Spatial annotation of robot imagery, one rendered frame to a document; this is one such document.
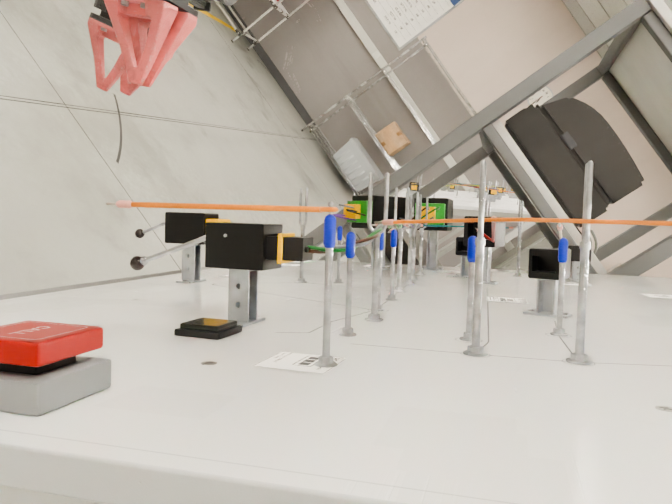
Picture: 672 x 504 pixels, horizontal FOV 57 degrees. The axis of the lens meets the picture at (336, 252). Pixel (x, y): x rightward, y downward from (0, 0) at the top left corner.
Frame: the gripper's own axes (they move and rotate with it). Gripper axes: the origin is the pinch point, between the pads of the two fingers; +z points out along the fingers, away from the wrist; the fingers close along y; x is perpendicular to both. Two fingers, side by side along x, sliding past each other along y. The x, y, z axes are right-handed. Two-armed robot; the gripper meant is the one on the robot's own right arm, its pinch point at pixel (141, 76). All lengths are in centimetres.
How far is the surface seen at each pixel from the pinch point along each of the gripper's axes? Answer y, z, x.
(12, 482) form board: -31.5, 20.1, -20.5
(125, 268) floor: 164, 61, 115
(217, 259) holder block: -2.6, 14.6, -12.7
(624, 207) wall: 767, -23, -128
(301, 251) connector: -1.7, 12.2, -19.9
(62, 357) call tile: -26.4, 16.7, -17.8
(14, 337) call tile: -27.5, 16.0, -15.8
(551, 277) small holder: 17.4, 11.3, -40.5
